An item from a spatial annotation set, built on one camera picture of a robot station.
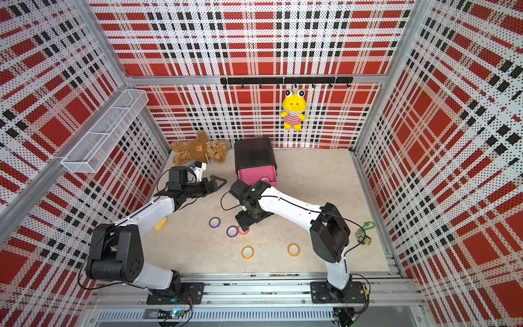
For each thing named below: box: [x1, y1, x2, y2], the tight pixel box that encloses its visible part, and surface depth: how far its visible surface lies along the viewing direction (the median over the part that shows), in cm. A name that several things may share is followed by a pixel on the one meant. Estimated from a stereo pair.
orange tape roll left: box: [241, 245, 255, 261], surface depth 85 cm
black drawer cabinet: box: [234, 136, 278, 180], surface depth 101 cm
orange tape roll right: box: [286, 242, 301, 258], surface depth 86 cm
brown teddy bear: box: [171, 130, 231, 166], surface depth 114 cm
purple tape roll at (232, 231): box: [226, 224, 240, 239], surface depth 90 cm
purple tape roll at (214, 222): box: [208, 216, 222, 229], surface depth 94 cm
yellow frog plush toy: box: [280, 88, 308, 132], surface depth 95 cm
